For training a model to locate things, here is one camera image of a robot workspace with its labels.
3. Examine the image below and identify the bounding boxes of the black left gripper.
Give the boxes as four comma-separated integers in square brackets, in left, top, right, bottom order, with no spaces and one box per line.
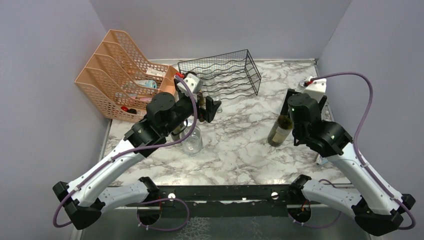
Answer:
[163,93,222,136]

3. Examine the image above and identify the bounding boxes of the clear tall glass bottle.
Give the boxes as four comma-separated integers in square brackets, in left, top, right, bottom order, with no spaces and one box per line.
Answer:
[205,78,221,101]

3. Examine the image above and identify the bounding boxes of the green labelled wine bottle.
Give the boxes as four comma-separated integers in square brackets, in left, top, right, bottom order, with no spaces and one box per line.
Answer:
[185,71,206,107]

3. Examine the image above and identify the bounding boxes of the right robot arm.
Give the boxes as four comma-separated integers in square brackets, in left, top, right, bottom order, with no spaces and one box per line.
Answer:
[281,92,416,236]

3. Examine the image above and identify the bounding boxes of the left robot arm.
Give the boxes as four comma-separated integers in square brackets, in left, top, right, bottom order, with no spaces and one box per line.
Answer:
[52,78,221,230]

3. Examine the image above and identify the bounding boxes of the dark green wine bottle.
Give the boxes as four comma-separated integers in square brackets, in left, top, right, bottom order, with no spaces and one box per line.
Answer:
[267,114,293,147]

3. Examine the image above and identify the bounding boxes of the clear round glass bottle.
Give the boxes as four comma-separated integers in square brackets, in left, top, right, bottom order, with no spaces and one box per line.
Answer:
[180,118,203,156]

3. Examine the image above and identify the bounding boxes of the green bottle silver foil neck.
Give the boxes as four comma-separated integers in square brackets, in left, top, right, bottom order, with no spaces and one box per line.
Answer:
[170,123,185,142]

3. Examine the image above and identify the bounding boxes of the small blue white object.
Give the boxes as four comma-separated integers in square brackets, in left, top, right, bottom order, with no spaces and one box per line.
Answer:
[315,155,328,165]

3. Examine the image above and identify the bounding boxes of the pink tube item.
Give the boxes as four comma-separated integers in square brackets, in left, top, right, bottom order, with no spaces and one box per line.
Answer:
[129,93,152,103]

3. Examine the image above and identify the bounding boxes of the red and black small items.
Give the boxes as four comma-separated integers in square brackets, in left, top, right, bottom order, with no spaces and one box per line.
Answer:
[120,106,137,115]

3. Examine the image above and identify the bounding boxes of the peach plastic file organizer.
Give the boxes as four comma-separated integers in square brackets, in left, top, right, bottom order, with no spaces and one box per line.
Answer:
[74,29,178,123]

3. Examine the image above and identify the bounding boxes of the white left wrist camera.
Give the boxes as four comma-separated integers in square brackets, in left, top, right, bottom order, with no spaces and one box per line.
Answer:
[174,72,204,96]

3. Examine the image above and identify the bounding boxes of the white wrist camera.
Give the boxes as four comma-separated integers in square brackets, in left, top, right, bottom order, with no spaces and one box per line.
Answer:
[302,76,327,103]
[174,72,204,96]

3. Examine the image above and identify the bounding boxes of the black wire wine rack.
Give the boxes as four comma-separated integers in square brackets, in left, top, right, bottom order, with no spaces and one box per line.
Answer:
[177,49,262,101]

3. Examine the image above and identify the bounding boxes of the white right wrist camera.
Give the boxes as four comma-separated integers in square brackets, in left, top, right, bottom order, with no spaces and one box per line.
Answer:
[302,76,327,103]

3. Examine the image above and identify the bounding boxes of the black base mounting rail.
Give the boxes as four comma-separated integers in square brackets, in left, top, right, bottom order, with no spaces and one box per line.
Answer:
[124,184,322,220]

